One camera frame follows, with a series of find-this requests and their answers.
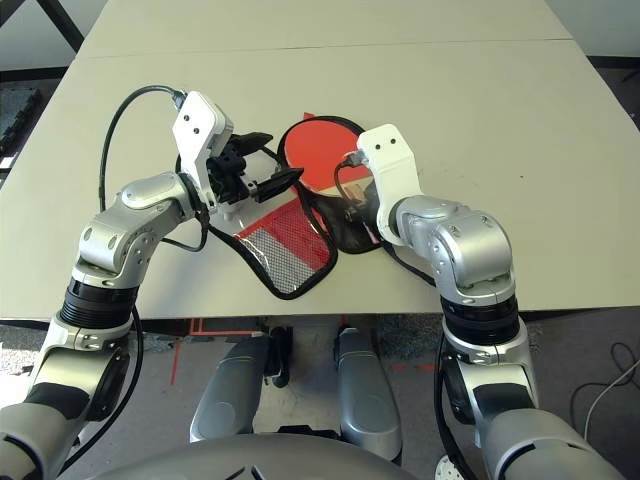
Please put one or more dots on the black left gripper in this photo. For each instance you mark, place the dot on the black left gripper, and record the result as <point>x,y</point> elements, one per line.
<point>230,175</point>

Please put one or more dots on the red ping-pong paddle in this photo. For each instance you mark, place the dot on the red ping-pong paddle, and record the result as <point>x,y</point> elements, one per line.
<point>315,150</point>

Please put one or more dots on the red black paddle case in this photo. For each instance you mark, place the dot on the red black paddle case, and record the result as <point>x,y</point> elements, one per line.
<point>295,250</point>

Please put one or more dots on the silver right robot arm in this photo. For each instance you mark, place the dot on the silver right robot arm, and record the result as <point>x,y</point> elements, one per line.
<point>470,240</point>

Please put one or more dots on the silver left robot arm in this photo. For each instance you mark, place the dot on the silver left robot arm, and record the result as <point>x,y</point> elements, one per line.
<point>135,215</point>

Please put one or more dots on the dark framed side table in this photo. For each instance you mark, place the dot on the dark framed side table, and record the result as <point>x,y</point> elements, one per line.
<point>70,30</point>

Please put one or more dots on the grey left robot leg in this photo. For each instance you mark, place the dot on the grey left robot leg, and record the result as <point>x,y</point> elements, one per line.
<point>225,400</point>

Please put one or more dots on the grey robot leg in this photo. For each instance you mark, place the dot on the grey robot leg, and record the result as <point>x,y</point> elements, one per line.
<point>365,400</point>
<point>225,400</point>

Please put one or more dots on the black foam floor mat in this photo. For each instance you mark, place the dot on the black foam floor mat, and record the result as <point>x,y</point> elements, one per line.
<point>17,120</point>

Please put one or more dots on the grey right robot leg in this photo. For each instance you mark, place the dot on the grey right robot leg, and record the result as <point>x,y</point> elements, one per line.
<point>365,400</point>

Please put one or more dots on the grey robot torso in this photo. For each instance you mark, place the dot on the grey robot torso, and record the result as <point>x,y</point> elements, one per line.
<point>250,460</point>

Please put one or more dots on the speckled grey foam mat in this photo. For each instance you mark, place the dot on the speckled grey foam mat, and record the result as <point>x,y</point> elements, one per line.
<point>20,355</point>

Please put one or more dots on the white perforated shoe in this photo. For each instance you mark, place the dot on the white perforated shoe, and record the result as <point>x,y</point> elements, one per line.
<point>450,467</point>

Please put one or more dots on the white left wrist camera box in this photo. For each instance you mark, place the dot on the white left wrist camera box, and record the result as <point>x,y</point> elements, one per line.
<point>197,120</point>

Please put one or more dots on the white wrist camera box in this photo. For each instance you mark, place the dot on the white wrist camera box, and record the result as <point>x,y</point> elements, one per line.
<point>197,120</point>
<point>390,155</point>

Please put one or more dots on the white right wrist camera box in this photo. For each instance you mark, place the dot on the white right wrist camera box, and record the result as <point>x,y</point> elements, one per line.
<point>390,155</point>

